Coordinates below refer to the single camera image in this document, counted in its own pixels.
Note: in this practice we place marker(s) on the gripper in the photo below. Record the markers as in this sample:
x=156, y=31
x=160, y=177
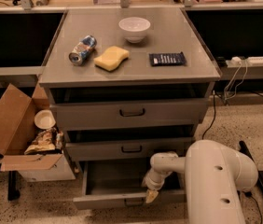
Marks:
x=153, y=183

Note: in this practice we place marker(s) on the grey bottom drawer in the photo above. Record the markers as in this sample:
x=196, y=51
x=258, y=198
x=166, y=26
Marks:
x=113, y=184

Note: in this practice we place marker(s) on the grey drawer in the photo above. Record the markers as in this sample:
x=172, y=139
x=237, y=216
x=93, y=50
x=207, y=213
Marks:
x=113, y=184
x=130, y=114
x=126, y=149

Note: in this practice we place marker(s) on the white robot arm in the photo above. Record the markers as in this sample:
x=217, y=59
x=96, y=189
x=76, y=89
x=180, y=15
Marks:
x=214, y=175

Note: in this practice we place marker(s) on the grey middle drawer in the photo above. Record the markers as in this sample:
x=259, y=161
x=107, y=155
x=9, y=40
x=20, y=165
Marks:
x=126, y=149

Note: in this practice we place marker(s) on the grey top drawer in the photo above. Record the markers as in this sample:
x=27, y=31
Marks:
x=130, y=114

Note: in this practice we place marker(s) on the grey drawer cabinet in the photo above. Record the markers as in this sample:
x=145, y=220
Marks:
x=135, y=79

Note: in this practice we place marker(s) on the white box under carton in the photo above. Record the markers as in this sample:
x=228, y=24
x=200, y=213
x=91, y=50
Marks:
x=60, y=170

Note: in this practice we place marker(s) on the crumpled snack bags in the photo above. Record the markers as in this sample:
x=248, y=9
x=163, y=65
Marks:
x=48, y=141

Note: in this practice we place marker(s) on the white bowl in box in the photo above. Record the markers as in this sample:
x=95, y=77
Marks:
x=44, y=119

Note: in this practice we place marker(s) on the dark blue snack packet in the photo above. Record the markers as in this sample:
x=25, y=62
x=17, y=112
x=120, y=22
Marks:
x=167, y=59

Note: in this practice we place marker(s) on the black stand leg left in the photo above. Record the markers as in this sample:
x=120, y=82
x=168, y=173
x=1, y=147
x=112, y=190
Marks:
x=12, y=191

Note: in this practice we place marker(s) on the yellow sponge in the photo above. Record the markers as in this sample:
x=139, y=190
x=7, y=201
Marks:
x=111, y=58

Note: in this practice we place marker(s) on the white power strip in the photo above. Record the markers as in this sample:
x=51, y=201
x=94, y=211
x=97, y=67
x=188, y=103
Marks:
x=250, y=61

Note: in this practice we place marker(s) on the brown cardboard box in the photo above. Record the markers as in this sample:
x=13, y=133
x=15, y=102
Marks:
x=17, y=129

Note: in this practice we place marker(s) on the crushed blue soda can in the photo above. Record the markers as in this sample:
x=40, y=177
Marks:
x=82, y=50

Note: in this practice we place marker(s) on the white bowl on cabinet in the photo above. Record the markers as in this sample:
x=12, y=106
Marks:
x=134, y=29

